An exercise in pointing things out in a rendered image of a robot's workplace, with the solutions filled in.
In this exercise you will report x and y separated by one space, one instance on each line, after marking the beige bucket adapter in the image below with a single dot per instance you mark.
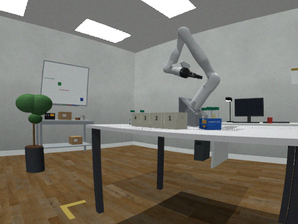
175 120
157 120
136 119
146 119

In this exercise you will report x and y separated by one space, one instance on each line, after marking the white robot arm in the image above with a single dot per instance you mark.
184 36

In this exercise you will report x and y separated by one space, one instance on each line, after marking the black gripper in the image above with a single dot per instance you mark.
185 73

